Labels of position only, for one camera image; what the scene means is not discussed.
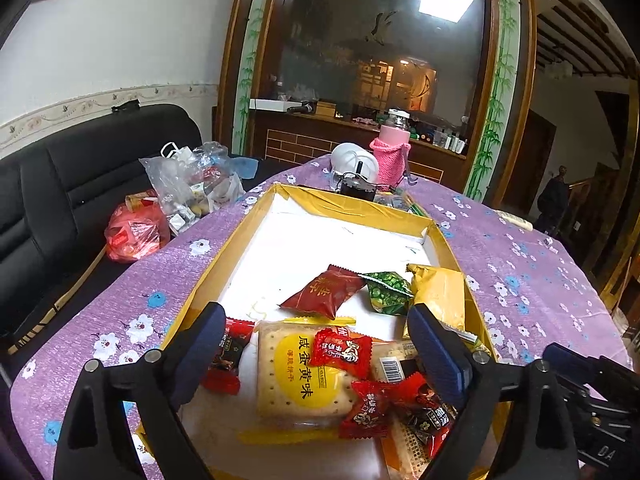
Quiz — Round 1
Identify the white ceiling light panel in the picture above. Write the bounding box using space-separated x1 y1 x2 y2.
417 0 475 23

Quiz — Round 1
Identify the clear biscuit packet with barcode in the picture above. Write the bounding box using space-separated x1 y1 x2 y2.
372 340 436 480

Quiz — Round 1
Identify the purple floral tablecloth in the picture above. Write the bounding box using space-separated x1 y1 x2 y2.
10 155 633 480

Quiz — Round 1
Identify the white flat box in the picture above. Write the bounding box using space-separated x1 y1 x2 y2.
249 98 301 112

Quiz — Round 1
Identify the red and yellow box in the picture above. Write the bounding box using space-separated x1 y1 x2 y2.
125 191 161 213

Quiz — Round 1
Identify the bottle in pink knitted sleeve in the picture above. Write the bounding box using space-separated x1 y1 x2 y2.
370 107 413 188

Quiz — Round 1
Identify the dark wooden door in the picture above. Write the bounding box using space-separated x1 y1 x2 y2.
502 107 557 216

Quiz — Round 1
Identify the black sofa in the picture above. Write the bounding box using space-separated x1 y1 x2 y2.
0 104 203 356

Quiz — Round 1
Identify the green pea snack packet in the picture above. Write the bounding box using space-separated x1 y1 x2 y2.
361 271 416 317

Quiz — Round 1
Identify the white helmet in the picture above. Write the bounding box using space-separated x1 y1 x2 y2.
330 142 380 191

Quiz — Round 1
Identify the red candy packet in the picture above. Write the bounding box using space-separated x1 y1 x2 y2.
339 379 397 440
309 327 373 378
395 372 442 410

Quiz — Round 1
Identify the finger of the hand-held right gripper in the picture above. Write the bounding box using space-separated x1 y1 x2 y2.
543 342 599 377

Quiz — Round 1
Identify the white plastic bag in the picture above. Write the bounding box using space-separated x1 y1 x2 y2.
160 141 193 161

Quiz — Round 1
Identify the black and red snack packet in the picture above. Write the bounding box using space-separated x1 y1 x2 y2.
400 405 458 458

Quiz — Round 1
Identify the wooden counter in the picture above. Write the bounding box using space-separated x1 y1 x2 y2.
247 107 468 193

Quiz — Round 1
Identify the black device with antenna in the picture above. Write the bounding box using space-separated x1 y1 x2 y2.
336 157 377 201

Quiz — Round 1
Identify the clear plastic bag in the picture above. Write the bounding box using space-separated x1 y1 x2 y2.
139 141 246 221

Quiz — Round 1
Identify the red plastic bag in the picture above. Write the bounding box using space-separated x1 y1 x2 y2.
104 202 171 263

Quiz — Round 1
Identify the bamboo painted pillar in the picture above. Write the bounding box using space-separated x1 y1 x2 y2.
232 0 273 156
462 0 523 203

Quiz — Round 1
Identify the yellow-rimmed white tray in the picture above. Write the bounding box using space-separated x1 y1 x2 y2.
135 182 501 480

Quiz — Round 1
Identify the blue cloth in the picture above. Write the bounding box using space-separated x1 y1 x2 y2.
232 156 260 180

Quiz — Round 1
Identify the yellow cracker packet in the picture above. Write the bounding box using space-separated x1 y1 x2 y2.
255 321 361 426

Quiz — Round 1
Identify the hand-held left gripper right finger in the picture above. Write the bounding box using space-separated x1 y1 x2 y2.
406 302 581 480

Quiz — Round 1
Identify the row of small bottles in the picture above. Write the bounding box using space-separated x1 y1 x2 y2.
432 127 468 155

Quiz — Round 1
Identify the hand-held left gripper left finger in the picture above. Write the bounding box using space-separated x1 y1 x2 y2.
52 301 228 480

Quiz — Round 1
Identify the dark glass partition panel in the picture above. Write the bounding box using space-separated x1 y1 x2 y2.
270 0 501 136

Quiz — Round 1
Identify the pale oblong packet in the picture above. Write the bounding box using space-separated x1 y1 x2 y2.
497 210 533 232

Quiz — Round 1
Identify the plain yellow snack packet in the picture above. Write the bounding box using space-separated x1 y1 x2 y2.
405 263 468 333

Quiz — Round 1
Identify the dark red snack packet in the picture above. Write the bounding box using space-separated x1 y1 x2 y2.
279 264 367 320

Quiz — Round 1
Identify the wooden stick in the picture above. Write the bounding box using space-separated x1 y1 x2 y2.
15 250 108 346

